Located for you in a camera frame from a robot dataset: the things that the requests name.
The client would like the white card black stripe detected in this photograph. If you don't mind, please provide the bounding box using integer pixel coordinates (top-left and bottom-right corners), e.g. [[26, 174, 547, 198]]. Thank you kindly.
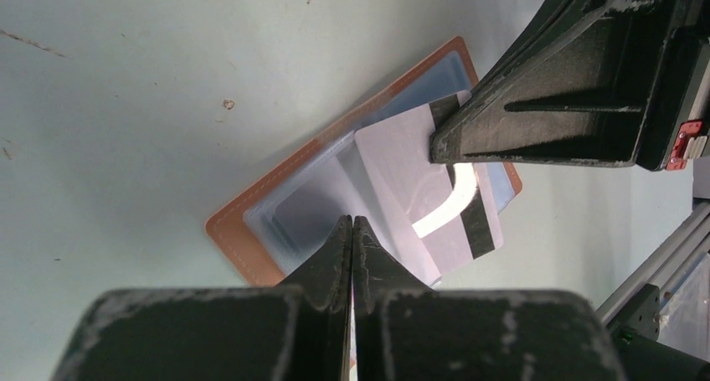
[[354, 90, 503, 285]]

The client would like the brown leather card holder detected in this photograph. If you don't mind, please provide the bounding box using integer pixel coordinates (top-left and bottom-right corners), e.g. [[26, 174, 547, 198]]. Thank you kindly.
[[205, 37, 522, 286]]

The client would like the aluminium frame rail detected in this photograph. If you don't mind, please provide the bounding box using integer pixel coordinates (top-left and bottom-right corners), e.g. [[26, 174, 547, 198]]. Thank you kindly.
[[597, 200, 709, 340]]

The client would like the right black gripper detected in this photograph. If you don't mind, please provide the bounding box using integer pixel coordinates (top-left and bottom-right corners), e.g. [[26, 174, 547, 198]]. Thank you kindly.
[[430, 0, 709, 172]]

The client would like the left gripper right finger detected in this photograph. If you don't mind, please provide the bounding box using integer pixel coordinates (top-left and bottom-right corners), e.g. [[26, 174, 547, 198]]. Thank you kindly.
[[352, 216, 625, 380]]

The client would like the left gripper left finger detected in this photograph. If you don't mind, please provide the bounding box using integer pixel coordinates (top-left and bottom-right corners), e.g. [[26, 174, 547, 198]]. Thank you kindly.
[[53, 215, 352, 380]]

